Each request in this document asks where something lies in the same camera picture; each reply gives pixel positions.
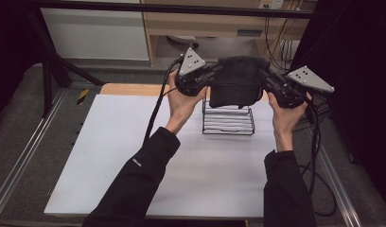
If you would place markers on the dark terry towel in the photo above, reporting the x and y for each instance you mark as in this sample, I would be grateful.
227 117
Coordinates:
238 80

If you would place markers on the person's left hand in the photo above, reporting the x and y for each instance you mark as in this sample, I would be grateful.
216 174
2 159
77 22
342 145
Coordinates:
181 104

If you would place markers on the wooden desk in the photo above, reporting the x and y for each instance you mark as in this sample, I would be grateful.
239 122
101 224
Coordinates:
213 25

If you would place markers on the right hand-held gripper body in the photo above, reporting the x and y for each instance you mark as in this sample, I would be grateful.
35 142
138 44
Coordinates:
292 88

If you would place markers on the metal floor rail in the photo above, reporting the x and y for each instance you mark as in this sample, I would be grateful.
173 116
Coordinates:
337 189
24 157

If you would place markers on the person's right hand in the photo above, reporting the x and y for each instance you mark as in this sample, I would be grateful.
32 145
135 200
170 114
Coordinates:
285 121

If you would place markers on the black curtain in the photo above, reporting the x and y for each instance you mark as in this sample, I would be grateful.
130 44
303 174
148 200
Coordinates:
358 63

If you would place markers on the yellow black tape strip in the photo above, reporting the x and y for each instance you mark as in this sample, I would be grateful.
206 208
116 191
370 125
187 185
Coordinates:
82 96

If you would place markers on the grey chair base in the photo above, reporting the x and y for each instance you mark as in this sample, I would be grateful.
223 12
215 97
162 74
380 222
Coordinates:
183 40

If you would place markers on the white power outlet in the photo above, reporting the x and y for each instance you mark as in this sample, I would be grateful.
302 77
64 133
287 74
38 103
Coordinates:
271 3

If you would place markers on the black metal stand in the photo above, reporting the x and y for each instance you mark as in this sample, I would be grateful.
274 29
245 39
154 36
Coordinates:
50 72

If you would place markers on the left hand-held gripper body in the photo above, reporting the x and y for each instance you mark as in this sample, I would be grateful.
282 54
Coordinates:
191 77

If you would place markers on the black horizontal frame bar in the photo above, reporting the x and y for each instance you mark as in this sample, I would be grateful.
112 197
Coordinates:
181 8

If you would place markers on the white cabinet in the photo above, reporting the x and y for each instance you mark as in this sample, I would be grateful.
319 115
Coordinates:
93 33

